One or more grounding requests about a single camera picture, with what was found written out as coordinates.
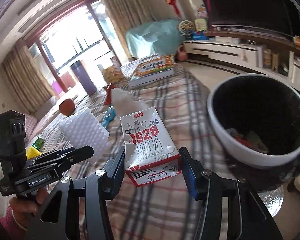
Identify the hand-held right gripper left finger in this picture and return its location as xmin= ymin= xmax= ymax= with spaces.
xmin=27 ymin=152 xmax=127 ymax=240

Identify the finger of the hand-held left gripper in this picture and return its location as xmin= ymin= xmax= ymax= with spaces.
xmin=26 ymin=147 xmax=77 ymax=167
xmin=31 ymin=145 xmax=95 ymax=173

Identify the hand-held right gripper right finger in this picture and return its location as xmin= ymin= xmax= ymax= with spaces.
xmin=179 ymin=146 xmax=283 ymax=240

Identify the white foam fruit net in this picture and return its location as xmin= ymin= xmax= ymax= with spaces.
xmin=59 ymin=107 xmax=111 ymax=161

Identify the white and red milk carton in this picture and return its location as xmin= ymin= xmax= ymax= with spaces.
xmin=120 ymin=106 xmax=183 ymax=188

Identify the blue snack bag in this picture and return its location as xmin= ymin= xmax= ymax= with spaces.
xmin=101 ymin=106 xmax=116 ymax=128

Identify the white bin with black liner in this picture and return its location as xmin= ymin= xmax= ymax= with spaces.
xmin=207 ymin=74 xmax=300 ymax=193

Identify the red snack wrapper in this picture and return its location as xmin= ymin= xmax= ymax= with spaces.
xmin=102 ymin=84 xmax=116 ymax=105

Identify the white plastic bag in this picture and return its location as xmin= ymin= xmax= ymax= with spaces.
xmin=110 ymin=88 xmax=148 ymax=121

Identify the person's left forearm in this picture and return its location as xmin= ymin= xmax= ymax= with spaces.
xmin=4 ymin=205 xmax=26 ymax=240

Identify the person's left hand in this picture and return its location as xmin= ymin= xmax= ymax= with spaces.
xmin=9 ymin=187 xmax=50 ymax=228

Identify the green snack wrapper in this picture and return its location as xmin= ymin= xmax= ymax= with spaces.
xmin=31 ymin=135 xmax=45 ymax=151

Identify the beige sofa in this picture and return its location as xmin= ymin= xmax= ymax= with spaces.
xmin=22 ymin=97 xmax=63 ymax=136

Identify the plaid tablecloth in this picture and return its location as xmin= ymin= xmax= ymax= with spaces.
xmin=25 ymin=55 xmax=285 ymax=240

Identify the red apple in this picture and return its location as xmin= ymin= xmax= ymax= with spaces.
xmin=59 ymin=99 xmax=76 ymax=116

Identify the beige striped curtain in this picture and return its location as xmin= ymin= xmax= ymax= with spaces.
xmin=1 ymin=46 xmax=56 ymax=114
xmin=96 ymin=0 xmax=156 ymax=63

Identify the purple thermos bottle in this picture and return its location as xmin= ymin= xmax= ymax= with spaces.
xmin=70 ymin=60 xmax=98 ymax=95

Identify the silver foil mat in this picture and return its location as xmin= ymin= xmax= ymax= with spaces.
xmin=259 ymin=185 xmax=285 ymax=218

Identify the colourful picture book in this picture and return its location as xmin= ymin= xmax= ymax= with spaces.
xmin=128 ymin=54 xmax=177 ymax=88

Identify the glass sliding door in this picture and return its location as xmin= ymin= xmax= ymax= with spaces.
xmin=25 ymin=0 xmax=123 ymax=93

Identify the pink toy kettle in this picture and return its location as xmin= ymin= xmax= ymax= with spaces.
xmin=177 ymin=45 xmax=188 ymax=61

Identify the white television cabinet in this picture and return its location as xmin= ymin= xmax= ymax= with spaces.
xmin=182 ymin=29 xmax=300 ymax=83

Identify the teal furniture cover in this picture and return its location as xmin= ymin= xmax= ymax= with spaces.
xmin=126 ymin=17 xmax=188 ymax=58

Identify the blue toy tray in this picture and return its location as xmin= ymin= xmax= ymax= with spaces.
xmin=192 ymin=31 xmax=209 ymax=41

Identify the ferris wheel toy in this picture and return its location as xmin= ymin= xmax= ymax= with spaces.
xmin=178 ymin=20 xmax=196 ymax=41

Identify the green toy house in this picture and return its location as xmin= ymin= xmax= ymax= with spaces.
xmin=194 ymin=19 xmax=208 ymax=32

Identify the black television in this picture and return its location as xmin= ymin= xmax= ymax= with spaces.
xmin=194 ymin=0 xmax=300 ymax=39

